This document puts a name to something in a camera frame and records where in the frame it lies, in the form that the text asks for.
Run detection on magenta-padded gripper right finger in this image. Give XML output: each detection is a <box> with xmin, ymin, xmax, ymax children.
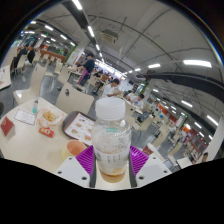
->
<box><xmin>128</xmin><ymin>145</ymin><xmax>173</xmax><ymax>189</ymax></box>

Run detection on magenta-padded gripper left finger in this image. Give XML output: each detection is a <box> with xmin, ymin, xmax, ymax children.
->
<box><xmin>54</xmin><ymin>144</ymin><xmax>98</xmax><ymax>189</ymax></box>

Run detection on clear white-capped drink bottle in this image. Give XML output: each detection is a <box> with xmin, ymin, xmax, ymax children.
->
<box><xmin>91</xmin><ymin>97</ymin><xmax>133</xmax><ymax>184</ymax></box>

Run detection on yellow mug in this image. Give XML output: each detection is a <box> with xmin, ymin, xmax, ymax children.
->
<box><xmin>60</xmin><ymin>138</ymin><xmax>88</xmax><ymax>162</ymax></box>

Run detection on printed menu tray liner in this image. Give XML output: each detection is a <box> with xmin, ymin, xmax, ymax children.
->
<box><xmin>64</xmin><ymin>113</ymin><xmax>96</xmax><ymax>147</ymax></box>

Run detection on dark brown food tray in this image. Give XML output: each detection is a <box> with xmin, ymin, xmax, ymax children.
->
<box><xmin>62</xmin><ymin>110</ymin><xmax>98</xmax><ymax>148</ymax></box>

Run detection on beige chair with round hole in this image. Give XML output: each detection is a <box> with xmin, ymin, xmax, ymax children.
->
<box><xmin>55</xmin><ymin>82</ymin><xmax>95</xmax><ymax>116</ymax></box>
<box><xmin>124</xmin><ymin>99</ymin><xmax>138</xmax><ymax>127</ymax></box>

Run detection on paper wrapper with fries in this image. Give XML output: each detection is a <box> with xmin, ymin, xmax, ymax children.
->
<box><xmin>36</xmin><ymin>107</ymin><xmax>66</xmax><ymax>128</ymax></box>

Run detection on person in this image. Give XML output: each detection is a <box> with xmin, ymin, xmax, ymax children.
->
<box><xmin>199</xmin><ymin>152</ymin><xmax>210</xmax><ymax>164</ymax></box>
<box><xmin>77</xmin><ymin>53</ymin><xmax>96</xmax><ymax>86</ymax></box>
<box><xmin>133</xmin><ymin>93</ymin><xmax>146</xmax><ymax>109</ymax></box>
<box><xmin>101</xmin><ymin>78</ymin><xmax>122</xmax><ymax>99</ymax></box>
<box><xmin>13</xmin><ymin>45</ymin><xmax>28</xmax><ymax>69</ymax></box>
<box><xmin>26</xmin><ymin>46</ymin><xmax>36</xmax><ymax>65</ymax></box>

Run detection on small clear pump bottle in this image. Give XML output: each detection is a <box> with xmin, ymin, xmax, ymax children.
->
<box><xmin>32</xmin><ymin>99</ymin><xmax>39</xmax><ymax>115</ymax></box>

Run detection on white printed card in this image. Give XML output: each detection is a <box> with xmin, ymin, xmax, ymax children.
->
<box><xmin>13</xmin><ymin>108</ymin><xmax>37</xmax><ymax>127</ymax></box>

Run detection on beige cafeteria chairs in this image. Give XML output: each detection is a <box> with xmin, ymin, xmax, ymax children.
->
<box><xmin>33</xmin><ymin>49</ymin><xmax>201</xmax><ymax>168</ymax></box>

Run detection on white cafeteria chair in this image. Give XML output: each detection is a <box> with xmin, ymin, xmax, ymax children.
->
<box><xmin>13</xmin><ymin>63</ymin><xmax>48</xmax><ymax>106</ymax></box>

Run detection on ceiling strip lights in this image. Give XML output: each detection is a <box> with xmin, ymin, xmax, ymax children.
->
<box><xmin>19</xmin><ymin>0</ymin><xmax>221</xmax><ymax>141</ymax></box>

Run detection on neighbouring beige table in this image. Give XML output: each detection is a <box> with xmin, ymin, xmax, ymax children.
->
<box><xmin>0</xmin><ymin>64</ymin><xmax>13</xmax><ymax>91</ymax></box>

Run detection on ceiling air conditioner unit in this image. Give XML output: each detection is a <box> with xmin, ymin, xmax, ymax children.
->
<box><xmin>99</xmin><ymin>29</ymin><xmax>119</xmax><ymax>44</ymax></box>

